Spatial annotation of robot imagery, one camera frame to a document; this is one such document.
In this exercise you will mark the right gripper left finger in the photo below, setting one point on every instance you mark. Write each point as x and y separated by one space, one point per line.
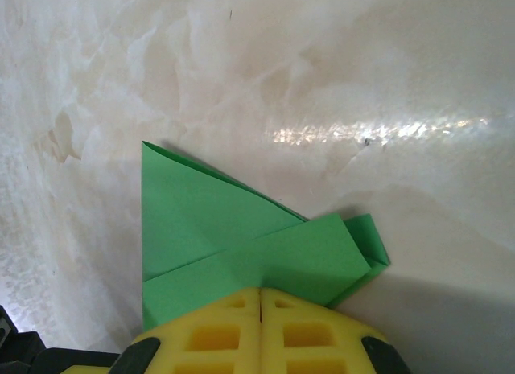
213 342

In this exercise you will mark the green paper sheet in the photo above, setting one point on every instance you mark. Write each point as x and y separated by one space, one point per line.
201 229

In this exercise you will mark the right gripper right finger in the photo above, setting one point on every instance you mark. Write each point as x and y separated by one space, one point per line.
314 342

